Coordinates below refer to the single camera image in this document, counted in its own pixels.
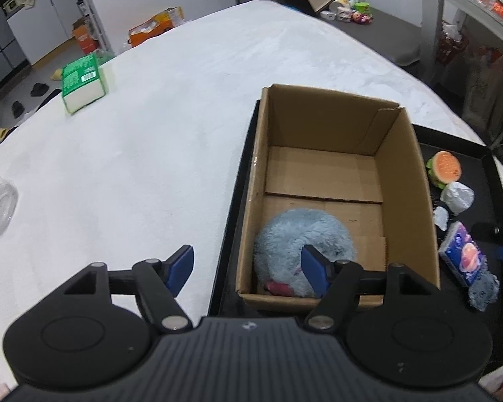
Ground fluffy blue plush toy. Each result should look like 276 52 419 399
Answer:
254 209 357 300

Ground blue pocket tissue packet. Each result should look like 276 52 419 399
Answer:
438 221 487 287

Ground small orange box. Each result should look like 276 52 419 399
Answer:
72 17 100 54

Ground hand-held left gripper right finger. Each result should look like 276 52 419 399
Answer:
301 244 440 332

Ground metal shelf rack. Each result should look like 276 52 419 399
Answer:
420 0 503 164

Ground grey bench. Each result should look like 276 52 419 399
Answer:
331 7 422 68

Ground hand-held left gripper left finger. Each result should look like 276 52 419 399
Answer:
62 244 194 333

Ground brown cardboard box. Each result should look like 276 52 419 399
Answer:
236 84 441 313

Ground denim heart pillow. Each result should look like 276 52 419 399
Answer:
467 268 500 313

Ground green tissue pack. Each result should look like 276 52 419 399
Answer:
61 53 110 115

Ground white plastic wrap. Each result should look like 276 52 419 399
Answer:
440 182 475 215

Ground orange snack carton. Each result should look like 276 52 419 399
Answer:
128 7 185 48

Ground black tray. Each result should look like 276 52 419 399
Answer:
207 99 503 369

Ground black plush with silver patch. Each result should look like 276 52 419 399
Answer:
433 201 451 232

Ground white cabinet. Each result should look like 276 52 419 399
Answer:
6 0 94 66

